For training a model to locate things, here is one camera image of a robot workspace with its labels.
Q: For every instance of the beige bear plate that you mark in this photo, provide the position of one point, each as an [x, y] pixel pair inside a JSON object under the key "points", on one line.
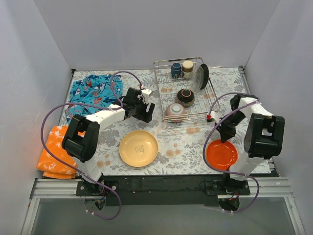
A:
{"points": [[138, 148]]}

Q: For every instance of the floral patterned bowl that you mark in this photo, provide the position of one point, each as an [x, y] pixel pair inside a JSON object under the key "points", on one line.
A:
{"points": [[175, 113]]}

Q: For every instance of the beige and brown mug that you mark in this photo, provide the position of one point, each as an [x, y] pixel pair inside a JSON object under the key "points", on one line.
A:
{"points": [[187, 68]]}

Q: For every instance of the orange plate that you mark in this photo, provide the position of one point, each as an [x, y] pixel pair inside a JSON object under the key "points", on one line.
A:
{"points": [[221, 155]]}

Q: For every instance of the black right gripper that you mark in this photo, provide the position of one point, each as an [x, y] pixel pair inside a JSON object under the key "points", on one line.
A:
{"points": [[226, 129]]}

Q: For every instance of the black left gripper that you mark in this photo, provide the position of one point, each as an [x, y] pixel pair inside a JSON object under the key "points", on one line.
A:
{"points": [[146, 112]]}

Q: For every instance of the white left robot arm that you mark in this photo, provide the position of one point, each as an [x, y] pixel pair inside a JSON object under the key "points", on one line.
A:
{"points": [[81, 138]]}

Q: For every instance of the chrome wire dish rack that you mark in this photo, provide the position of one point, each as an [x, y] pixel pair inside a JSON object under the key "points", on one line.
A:
{"points": [[168, 87]]}

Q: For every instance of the brown rimmed cream bowl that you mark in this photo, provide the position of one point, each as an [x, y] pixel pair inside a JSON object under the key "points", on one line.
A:
{"points": [[185, 97]]}

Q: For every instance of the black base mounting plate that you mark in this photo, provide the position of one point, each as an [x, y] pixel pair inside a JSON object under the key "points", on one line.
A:
{"points": [[158, 190]]}

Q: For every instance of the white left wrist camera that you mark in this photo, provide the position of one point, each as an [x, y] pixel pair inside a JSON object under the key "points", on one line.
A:
{"points": [[145, 94]]}

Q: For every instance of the aluminium frame rail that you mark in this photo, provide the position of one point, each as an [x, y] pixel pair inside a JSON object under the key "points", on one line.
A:
{"points": [[270, 187]]}

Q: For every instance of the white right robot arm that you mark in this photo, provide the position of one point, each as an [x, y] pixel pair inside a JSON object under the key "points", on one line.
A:
{"points": [[263, 138]]}

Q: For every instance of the blue shark print cloth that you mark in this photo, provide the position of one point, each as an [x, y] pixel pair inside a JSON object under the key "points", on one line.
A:
{"points": [[96, 90]]}

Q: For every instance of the dark blue mug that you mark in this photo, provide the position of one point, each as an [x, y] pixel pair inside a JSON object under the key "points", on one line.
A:
{"points": [[176, 71]]}

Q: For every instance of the floral tablecloth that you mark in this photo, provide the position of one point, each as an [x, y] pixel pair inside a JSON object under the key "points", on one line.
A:
{"points": [[180, 145]]}

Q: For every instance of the clear ribbed glass plate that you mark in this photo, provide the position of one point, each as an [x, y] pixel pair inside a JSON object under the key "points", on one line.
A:
{"points": [[199, 76]]}

